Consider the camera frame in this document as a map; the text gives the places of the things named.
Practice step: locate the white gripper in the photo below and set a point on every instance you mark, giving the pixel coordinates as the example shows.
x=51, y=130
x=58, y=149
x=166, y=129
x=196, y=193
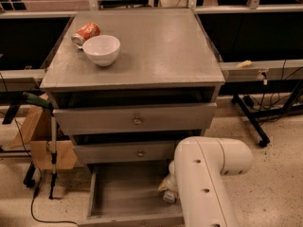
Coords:
x=171, y=182

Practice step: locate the clear plastic bottle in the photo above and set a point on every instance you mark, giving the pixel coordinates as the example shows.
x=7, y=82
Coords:
x=169, y=197

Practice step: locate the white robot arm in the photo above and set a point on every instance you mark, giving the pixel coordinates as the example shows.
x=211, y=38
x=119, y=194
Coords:
x=195, y=179

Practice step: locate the grey middle drawer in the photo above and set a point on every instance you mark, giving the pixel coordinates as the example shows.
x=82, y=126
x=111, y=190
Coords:
x=126, y=152

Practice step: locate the grey open bottom drawer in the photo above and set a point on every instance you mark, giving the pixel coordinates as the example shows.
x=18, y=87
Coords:
x=127, y=195

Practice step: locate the grey top drawer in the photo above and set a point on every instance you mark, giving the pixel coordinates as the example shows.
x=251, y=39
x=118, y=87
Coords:
x=117, y=119

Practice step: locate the grey drawer cabinet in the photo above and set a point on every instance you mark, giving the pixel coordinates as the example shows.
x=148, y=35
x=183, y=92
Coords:
x=164, y=59

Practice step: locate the brown cardboard box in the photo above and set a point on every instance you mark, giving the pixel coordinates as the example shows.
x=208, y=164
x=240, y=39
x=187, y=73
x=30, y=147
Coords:
x=32, y=134

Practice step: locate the yellow foam scrap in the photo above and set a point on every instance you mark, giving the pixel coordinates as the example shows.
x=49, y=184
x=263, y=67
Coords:
x=244, y=64

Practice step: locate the white ceramic bowl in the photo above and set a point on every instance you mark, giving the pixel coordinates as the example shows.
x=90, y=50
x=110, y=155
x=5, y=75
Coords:
x=102, y=50

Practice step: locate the black wheeled table leg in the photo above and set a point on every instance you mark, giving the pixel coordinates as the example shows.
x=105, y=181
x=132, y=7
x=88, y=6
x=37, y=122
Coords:
x=295, y=89

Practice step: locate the red soda can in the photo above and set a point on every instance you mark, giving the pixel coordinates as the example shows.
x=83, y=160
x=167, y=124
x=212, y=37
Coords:
x=85, y=33

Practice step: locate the grey metal rail frame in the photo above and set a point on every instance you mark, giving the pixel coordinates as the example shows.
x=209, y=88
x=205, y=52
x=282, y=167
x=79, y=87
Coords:
x=261, y=70

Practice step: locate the tripod with green handle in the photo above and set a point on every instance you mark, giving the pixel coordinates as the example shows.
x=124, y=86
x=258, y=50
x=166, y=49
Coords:
x=51, y=133

